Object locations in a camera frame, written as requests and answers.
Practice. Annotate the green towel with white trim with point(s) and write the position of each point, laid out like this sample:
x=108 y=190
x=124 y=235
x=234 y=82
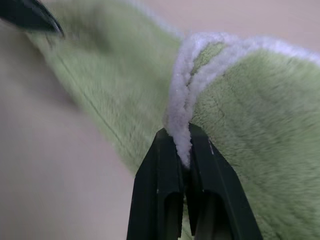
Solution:
x=250 y=125

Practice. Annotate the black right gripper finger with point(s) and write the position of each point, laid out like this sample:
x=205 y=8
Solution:
x=27 y=15
x=155 y=190
x=220 y=190

